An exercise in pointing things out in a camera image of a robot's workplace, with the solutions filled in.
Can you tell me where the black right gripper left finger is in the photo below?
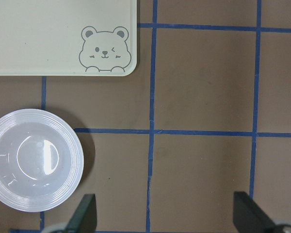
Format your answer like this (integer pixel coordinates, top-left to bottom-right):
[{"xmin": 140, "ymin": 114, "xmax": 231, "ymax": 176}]
[{"xmin": 65, "ymin": 194, "xmax": 97, "ymax": 233}]

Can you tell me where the cream tray with bear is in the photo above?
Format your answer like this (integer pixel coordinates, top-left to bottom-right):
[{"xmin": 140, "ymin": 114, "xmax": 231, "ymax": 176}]
[{"xmin": 0, "ymin": 0, "xmax": 137, "ymax": 76}]

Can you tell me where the white round plate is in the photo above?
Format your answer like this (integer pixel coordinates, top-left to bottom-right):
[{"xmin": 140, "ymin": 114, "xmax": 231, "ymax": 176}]
[{"xmin": 0, "ymin": 109, "xmax": 84, "ymax": 212}]

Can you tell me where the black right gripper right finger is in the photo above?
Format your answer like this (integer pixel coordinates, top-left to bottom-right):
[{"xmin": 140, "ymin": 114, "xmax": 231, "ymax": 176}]
[{"xmin": 233, "ymin": 191, "xmax": 275, "ymax": 233}]

